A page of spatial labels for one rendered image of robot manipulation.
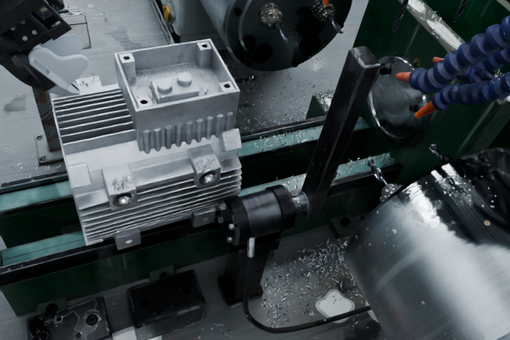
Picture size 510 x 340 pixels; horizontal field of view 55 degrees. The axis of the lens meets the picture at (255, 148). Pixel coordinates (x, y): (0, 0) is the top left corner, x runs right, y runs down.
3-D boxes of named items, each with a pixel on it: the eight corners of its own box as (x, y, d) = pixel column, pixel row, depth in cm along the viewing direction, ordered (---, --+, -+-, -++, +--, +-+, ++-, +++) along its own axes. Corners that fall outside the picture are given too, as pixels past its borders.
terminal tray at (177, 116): (206, 80, 67) (209, 36, 61) (235, 135, 61) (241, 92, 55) (118, 96, 62) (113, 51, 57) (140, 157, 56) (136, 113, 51)
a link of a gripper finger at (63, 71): (114, 89, 58) (61, 39, 50) (73, 114, 58) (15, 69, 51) (109, 72, 60) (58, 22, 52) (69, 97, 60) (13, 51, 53)
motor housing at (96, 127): (193, 133, 80) (197, 39, 66) (235, 227, 70) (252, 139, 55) (66, 162, 73) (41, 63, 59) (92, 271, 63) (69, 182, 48)
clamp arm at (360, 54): (313, 196, 66) (371, 43, 47) (323, 214, 64) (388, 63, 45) (290, 203, 65) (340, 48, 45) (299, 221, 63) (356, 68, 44)
